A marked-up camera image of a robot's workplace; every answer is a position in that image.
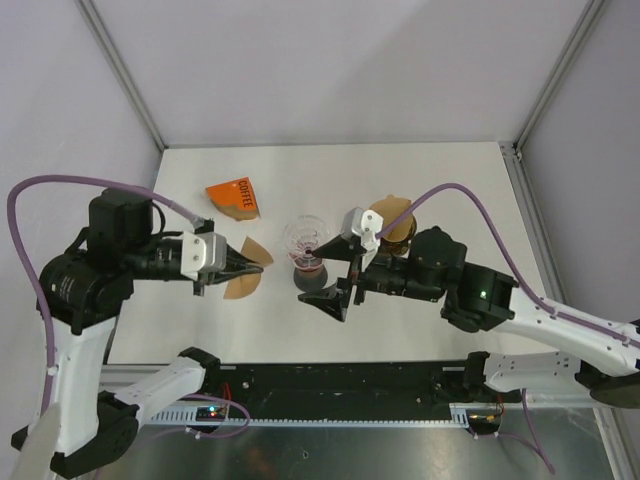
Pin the black red carafe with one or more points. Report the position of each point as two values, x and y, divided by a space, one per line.
310 280

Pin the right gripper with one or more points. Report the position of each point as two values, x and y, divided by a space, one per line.
332 299

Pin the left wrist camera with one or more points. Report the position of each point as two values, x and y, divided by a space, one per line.
202 254

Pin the brown paper coffee filter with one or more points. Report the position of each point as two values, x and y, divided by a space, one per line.
390 208

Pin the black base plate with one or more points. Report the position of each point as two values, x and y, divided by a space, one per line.
392 390

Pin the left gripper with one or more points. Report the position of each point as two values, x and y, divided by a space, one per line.
236 265

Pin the clear glass dripper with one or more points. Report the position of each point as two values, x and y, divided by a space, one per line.
301 237

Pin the orange coffee filter box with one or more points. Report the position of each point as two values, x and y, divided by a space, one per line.
235 199

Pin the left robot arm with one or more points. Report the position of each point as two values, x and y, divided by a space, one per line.
84 291

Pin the grey cable duct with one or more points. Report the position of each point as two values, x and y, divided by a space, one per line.
204 416

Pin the dark green dripper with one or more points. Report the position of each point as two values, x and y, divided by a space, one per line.
399 241

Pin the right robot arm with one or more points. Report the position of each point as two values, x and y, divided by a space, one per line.
589 353

